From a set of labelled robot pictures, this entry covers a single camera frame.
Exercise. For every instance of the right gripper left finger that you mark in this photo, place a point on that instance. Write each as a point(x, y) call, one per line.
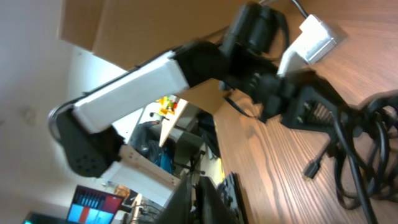
point(179, 206)

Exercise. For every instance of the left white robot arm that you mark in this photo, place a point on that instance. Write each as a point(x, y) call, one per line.
point(255, 56)

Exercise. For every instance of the computer monitor screen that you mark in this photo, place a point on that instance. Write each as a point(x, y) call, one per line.
point(90, 206)

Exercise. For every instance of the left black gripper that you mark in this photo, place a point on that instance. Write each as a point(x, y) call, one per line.
point(305, 100)

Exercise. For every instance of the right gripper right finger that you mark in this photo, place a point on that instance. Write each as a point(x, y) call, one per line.
point(211, 208)

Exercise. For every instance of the background office clutter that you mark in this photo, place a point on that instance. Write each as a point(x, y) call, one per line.
point(169, 136)

